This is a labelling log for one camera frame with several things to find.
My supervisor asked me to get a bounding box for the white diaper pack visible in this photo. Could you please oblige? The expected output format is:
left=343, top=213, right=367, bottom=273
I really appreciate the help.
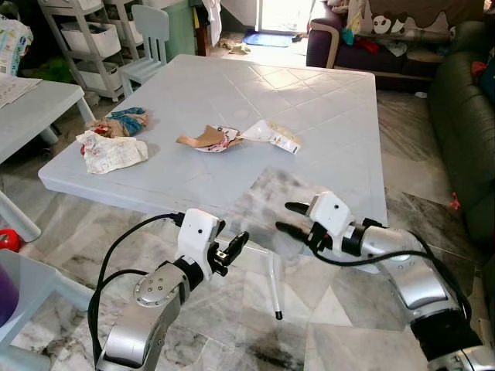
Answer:
left=0, top=15, right=33, bottom=77

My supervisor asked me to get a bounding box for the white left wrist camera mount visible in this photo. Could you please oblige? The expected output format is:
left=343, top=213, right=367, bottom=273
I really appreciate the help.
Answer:
left=176, top=209, right=223, bottom=267

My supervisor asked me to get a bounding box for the brown paper trash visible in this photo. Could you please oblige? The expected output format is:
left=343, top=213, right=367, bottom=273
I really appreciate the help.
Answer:
left=176, top=125, right=242, bottom=153

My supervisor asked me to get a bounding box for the crumpled colourful wrapper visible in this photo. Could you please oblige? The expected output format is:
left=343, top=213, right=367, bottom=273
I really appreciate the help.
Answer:
left=97, top=107, right=149, bottom=138

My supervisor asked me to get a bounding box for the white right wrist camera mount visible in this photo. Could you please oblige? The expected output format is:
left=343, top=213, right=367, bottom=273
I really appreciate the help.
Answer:
left=308, top=192, right=355, bottom=237

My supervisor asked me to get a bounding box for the small pale blue table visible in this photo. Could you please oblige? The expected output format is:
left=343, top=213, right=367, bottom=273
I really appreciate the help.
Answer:
left=0, top=76, right=95, bottom=242

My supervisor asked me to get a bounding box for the blue floor mat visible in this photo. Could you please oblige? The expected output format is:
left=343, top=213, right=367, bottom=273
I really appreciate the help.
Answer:
left=242, top=29, right=293, bottom=49

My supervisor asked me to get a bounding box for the white storage rack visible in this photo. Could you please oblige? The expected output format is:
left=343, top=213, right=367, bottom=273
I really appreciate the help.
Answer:
left=39, top=0, right=128, bottom=101

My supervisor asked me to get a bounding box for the red ball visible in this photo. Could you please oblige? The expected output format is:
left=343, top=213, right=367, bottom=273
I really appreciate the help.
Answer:
left=0, top=228, right=22, bottom=252

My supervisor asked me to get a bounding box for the pale blue kids chair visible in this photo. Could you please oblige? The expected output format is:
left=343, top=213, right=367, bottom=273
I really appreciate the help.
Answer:
left=120, top=4, right=171, bottom=94

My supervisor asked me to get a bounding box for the dark purple sofa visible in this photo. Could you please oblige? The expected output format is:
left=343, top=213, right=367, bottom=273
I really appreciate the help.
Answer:
left=306, top=0, right=465, bottom=94

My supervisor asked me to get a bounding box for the large white plastic table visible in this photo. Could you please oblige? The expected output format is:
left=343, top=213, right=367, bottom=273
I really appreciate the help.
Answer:
left=39, top=54, right=389, bottom=319

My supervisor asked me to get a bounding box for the printed paper sheet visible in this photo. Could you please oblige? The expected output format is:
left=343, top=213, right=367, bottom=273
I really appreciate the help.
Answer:
left=0, top=76, right=41, bottom=107

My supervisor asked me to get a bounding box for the dark green sofa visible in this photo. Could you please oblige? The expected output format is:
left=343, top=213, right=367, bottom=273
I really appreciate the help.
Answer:
left=429, top=23, right=495, bottom=248

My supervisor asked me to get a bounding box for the green cabinet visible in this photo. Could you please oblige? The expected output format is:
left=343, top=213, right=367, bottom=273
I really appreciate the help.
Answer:
left=166, top=0, right=198, bottom=59

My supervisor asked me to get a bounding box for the white hanging cloth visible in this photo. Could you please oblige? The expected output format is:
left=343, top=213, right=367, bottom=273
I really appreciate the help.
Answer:
left=203, top=0, right=225, bottom=43

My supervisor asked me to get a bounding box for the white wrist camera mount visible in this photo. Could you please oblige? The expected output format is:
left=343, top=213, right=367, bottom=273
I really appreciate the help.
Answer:
left=176, top=209, right=223, bottom=267
left=308, top=192, right=355, bottom=237

